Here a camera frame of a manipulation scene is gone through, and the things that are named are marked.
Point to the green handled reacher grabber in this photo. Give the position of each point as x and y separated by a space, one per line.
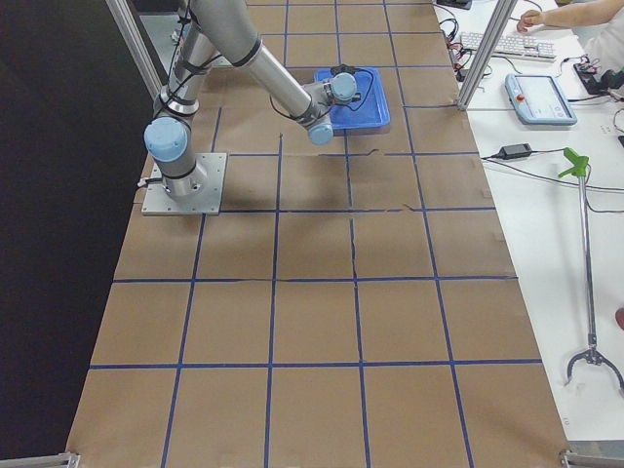
591 355

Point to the person's bare forearm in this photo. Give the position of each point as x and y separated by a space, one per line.
582 14

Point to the right side aluminium post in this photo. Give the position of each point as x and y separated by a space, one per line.
495 27

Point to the person's bare hand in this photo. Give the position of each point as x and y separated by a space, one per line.
528 20

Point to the blue plastic tray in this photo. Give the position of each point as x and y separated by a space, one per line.
370 113

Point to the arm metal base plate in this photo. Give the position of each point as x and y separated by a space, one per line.
196 194

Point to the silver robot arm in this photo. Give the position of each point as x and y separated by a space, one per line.
222 56

